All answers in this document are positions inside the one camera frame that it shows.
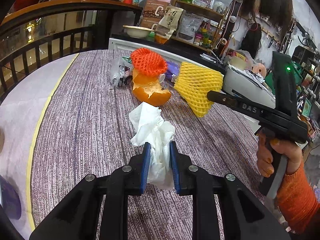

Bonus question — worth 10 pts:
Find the white tissue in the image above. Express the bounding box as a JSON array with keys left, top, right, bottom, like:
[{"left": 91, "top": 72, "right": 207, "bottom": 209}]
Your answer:
[{"left": 129, "top": 102, "right": 175, "bottom": 190}]

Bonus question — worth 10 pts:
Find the orange peel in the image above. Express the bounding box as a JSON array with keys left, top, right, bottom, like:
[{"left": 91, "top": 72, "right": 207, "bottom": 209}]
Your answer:
[{"left": 132, "top": 68, "right": 171, "bottom": 107}]

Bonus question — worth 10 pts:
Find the yellow foam fruit net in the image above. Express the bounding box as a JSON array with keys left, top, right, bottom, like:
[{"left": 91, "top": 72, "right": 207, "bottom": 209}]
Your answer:
[{"left": 174, "top": 62, "right": 223, "bottom": 118}]

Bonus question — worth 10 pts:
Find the purple tissue pack wrapper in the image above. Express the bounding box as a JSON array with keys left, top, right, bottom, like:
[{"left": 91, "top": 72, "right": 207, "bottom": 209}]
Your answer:
[{"left": 165, "top": 61, "right": 180, "bottom": 83}]

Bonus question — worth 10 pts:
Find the orange sleeve right forearm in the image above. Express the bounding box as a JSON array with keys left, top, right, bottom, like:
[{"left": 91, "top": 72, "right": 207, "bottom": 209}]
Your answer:
[{"left": 277, "top": 164, "right": 319, "bottom": 235}]

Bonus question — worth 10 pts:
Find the right hand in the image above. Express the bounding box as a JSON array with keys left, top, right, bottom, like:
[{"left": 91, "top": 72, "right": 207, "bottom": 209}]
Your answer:
[{"left": 256, "top": 129, "right": 304, "bottom": 178}]

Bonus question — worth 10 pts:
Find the white printer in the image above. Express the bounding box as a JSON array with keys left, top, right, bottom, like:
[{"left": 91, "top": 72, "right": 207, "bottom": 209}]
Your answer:
[{"left": 222, "top": 64, "right": 276, "bottom": 108}]

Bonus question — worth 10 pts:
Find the clear crumpled plastic bag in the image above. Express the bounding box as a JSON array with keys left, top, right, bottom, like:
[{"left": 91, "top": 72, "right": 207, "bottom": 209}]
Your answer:
[{"left": 110, "top": 56, "right": 133, "bottom": 88}]

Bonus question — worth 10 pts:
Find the cream ceramic bowl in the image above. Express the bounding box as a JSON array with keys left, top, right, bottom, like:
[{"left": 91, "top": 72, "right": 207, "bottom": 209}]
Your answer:
[{"left": 123, "top": 25, "right": 154, "bottom": 38}]

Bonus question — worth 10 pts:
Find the beige paper snack bag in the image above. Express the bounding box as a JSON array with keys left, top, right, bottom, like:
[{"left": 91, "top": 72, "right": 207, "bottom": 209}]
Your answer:
[{"left": 156, "top": 6, "right": 184, "bottom": 40}]

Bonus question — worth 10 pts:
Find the wooden shelf rack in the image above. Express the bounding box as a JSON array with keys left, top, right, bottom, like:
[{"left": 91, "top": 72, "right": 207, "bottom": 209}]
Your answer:
[{"left": 175, "top": 0, "right": 229, "bottom": 52}]

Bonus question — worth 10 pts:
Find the dark wooden railing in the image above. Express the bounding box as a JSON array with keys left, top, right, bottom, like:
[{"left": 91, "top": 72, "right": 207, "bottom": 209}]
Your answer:
[{"left": 1, "top": 0, "right": 143, "bottom": 100}]

